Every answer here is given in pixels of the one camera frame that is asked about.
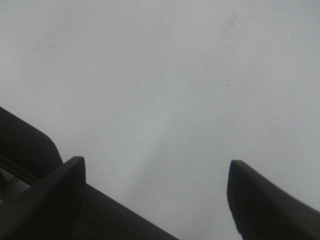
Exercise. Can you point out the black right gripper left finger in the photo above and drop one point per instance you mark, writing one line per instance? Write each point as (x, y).
(47, 210)

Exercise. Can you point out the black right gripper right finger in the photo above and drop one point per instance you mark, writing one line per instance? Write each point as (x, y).
(263, 211)

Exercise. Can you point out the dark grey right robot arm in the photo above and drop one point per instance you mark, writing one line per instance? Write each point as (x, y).
(30, 155)

